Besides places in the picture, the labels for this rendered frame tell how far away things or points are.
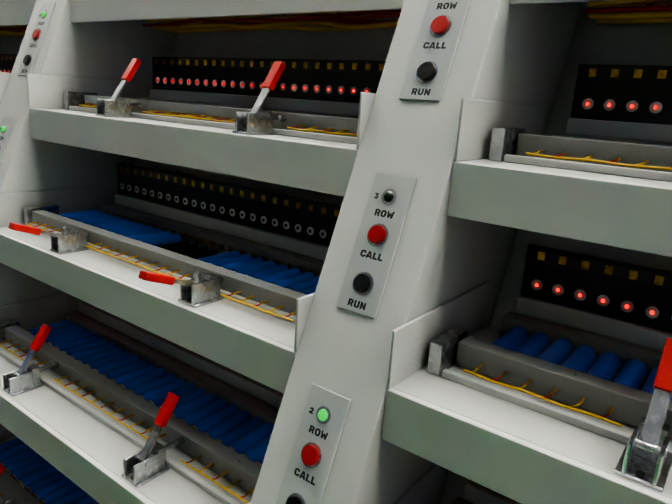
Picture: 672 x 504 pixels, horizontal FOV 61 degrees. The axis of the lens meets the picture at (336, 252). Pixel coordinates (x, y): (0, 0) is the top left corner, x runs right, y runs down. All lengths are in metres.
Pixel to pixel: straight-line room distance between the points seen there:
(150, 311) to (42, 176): 0.42
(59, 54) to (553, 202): 0.79
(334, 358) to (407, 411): 0.08
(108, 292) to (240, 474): 0.26
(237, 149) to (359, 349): 0.27
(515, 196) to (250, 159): 0.29
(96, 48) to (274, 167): 0.53
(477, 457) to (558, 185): 0.21
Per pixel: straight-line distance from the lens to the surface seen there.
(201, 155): 0.68
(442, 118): 0.50
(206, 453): 0.67
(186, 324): 0.62
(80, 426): 0.78
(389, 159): 0.51
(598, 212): 0.45
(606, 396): 0.48
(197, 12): 0.80
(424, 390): 0.47
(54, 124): 0.94
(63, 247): 0.83
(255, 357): 0.56
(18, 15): 1.19
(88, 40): 1.05
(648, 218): 0.44
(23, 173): 1.01
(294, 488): 0.52
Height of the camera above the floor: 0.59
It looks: 4 degrees up
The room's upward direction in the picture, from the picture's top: 17 degrees clockwise
